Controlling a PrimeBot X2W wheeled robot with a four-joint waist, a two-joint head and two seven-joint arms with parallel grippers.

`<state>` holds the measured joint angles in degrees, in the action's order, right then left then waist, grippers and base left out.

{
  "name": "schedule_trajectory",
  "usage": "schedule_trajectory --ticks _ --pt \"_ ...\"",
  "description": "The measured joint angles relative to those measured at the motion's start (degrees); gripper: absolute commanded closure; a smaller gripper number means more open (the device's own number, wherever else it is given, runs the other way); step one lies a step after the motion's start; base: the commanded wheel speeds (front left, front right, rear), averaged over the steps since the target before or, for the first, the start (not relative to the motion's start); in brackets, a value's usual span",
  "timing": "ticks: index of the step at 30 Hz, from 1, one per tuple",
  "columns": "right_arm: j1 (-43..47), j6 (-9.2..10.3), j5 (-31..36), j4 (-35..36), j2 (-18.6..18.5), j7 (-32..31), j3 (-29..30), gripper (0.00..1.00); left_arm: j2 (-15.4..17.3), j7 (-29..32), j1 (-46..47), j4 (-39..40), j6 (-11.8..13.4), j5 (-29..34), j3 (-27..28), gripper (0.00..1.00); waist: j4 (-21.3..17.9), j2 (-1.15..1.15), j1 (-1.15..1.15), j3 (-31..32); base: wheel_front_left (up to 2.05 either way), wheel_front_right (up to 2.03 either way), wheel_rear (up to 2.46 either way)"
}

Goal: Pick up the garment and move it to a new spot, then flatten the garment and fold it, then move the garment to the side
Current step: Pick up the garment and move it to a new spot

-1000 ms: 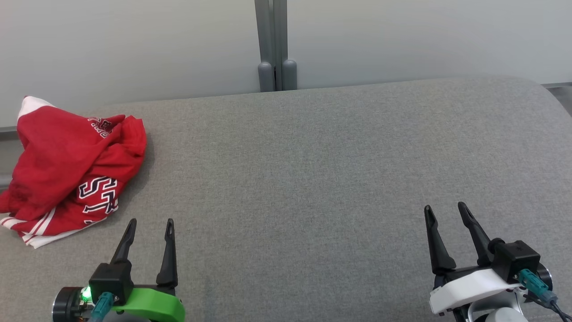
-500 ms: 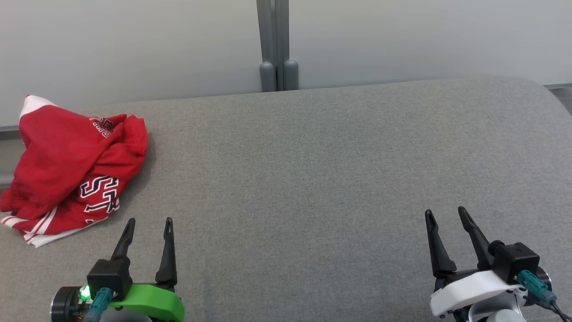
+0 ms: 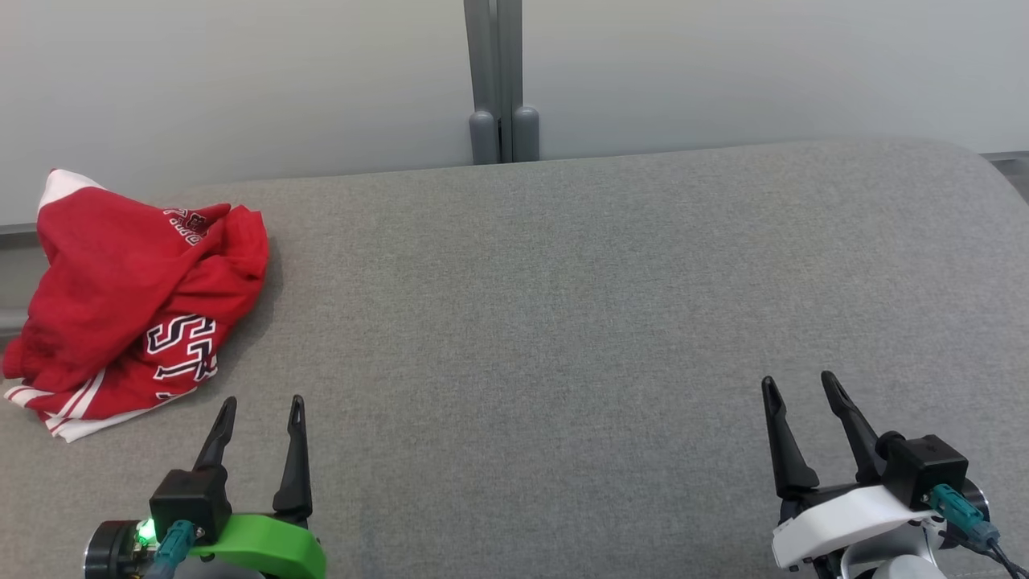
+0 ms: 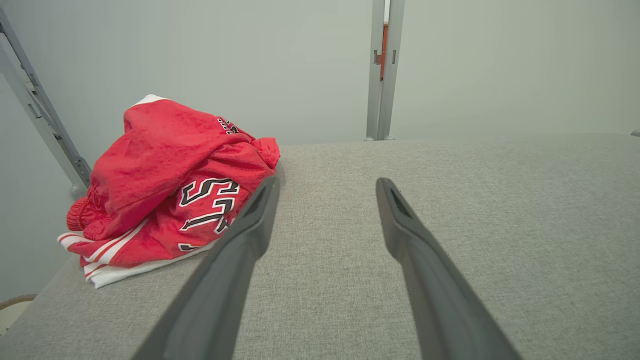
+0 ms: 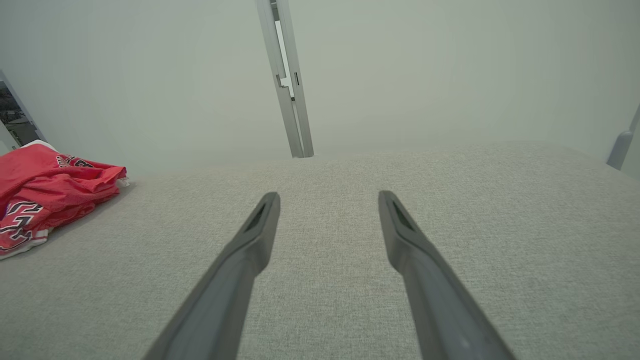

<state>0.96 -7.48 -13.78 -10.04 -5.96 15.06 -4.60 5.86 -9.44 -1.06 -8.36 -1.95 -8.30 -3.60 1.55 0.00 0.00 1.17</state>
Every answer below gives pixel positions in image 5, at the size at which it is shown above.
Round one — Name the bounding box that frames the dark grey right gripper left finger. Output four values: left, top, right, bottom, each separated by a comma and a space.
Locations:
145, 191, 281, 360

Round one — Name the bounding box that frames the dark panel with grey frame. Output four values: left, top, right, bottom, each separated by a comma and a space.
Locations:
0, 70, 47, 151

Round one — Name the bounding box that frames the red jersey small Bulls print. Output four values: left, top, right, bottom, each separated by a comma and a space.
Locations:
0, 140, 130, 211

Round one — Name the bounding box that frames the grey partition post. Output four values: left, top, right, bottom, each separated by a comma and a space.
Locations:
255, 0, 315, 159
606, 102, 640, 171

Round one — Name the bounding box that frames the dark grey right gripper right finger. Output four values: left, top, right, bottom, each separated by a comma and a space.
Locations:
378, 190, 516, 360

